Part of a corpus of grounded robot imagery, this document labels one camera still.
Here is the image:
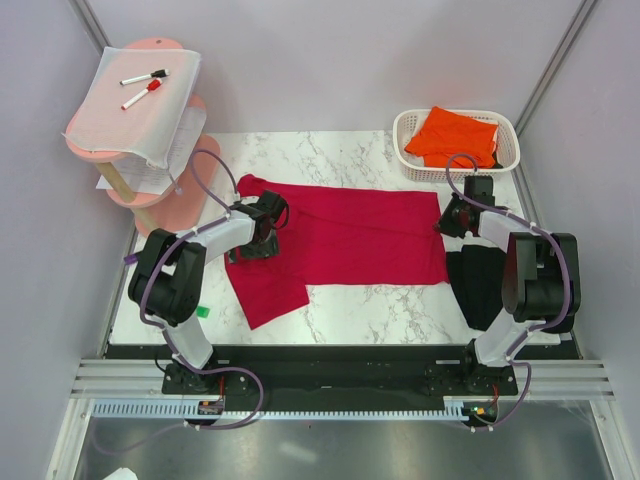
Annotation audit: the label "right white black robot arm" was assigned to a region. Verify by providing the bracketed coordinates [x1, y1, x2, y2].
[435, 175, 581, 394]

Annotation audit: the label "aluminium frame rail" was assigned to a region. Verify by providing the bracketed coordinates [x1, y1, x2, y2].
[71, 360, 614, 401]

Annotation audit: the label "white slotted cable duct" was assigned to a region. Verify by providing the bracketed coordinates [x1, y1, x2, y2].
[91, 398, 469, 421]

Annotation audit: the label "white mesh cloth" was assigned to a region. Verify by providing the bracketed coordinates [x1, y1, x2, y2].
[65, 47, 202, 169]

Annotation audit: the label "purple cable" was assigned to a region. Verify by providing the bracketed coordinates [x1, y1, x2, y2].
[445, 152, 574, 434]
[89, 148, 266, 455]

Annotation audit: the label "crumpled white paper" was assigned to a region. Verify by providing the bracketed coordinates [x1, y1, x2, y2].
[103, 467, 138, 480]

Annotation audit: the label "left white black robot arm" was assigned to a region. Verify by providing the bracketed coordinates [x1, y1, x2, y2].
[128, 190, 289, 393]

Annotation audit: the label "green capped marker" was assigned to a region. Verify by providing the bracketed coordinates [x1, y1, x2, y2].
[196, 306, 210, 318]

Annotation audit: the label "orange t shirt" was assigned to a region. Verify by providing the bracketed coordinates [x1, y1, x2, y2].
[404, 107, 498, 169]

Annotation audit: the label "black capped whiteboard marker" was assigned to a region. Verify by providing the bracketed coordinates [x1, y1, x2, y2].
[119, 69, 170, 86]

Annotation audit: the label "white paper sheets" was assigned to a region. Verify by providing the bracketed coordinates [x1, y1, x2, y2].
[114, 107, 207, 195]

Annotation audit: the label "red t shirt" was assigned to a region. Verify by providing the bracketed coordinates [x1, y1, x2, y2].
[225, 174, 448, 330]

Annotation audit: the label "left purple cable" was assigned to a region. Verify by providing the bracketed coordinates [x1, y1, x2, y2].
[89, 148, 266, 455]

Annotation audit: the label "red capped whiteboard marker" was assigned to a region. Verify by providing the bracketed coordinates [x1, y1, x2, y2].
[121, 78, 163, 111]

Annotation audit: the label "black folded t shirt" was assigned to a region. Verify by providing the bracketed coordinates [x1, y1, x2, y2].
[446, 245, 507, 331]

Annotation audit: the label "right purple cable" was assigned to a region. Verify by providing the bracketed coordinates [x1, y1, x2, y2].
[445, 152, 574, 434]

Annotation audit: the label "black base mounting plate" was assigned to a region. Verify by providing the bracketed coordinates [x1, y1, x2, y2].
[162, 345, 518, 411]

